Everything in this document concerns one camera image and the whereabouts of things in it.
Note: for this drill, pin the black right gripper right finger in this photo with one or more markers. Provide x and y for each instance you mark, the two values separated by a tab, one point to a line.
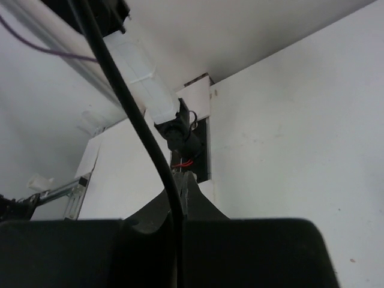
196	206

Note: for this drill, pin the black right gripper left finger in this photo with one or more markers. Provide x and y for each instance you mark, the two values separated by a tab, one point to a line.
154	255

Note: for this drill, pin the aluminium left side rail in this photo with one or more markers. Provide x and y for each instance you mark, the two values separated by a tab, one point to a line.
23	209

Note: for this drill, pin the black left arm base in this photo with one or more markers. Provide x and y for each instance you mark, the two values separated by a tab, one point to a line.
200	162

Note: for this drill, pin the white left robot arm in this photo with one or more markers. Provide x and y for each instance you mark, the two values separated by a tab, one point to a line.
170	114

